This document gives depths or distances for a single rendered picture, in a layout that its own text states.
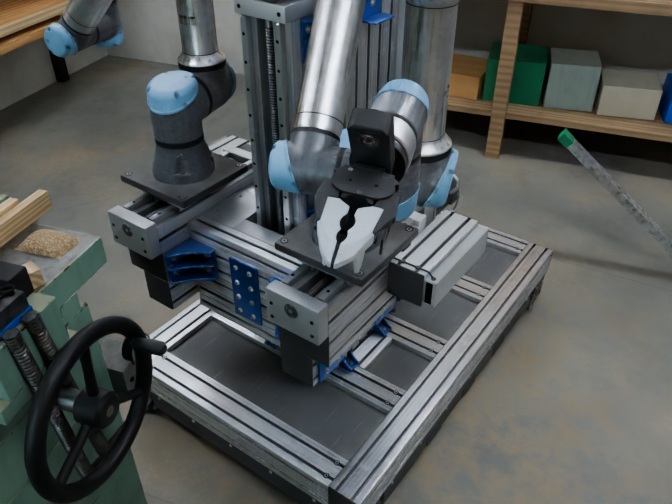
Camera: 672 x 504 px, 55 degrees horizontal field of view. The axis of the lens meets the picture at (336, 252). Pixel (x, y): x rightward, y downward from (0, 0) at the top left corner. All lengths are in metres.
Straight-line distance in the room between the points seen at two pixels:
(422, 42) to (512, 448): 1.32
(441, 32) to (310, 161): 0.33
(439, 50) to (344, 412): 1.05
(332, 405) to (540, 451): 0.65
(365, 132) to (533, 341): 1.80
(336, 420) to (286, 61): 0.95
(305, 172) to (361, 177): 0.22
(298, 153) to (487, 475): 1.29
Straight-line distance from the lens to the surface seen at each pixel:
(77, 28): 1.64
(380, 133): 0.67
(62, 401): 1.11
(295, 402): 1.84
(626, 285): 2.78
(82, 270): 1.28
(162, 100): 1.53
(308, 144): 0.94
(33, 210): 1.39
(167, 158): 1.59
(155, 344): 1.08
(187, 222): 1.62
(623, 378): 2.38
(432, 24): 1.10
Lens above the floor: 1.60
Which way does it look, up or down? 36 degrees down
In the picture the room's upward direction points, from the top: straight up
